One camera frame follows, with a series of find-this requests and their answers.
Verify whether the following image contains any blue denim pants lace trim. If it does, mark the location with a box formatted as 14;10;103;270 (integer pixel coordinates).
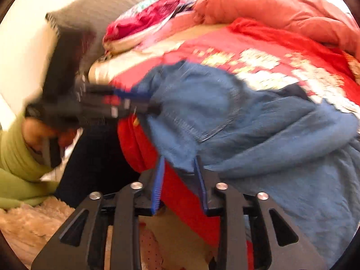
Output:
132;61;359;266

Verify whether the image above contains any salmon pink rolled duvet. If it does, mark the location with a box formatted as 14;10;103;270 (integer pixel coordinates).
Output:
193;0;359;58

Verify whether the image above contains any person's left hand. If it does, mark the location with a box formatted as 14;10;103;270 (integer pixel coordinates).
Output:
21;117;77;152

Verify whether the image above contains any beige bed sheet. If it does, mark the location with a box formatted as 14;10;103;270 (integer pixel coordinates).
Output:
87;24;226;84

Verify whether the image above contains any grey quilted headboard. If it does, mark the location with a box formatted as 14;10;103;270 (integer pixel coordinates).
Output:
46;0;198;74

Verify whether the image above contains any magenta pink clothing pile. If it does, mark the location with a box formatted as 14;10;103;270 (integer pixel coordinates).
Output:
103;0;194;43

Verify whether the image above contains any red floral bed blanket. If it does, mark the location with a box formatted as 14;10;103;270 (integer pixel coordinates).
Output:
113;18;359;244

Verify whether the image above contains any green sleeved left forearm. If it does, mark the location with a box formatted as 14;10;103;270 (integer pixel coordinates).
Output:
1;115;58;210

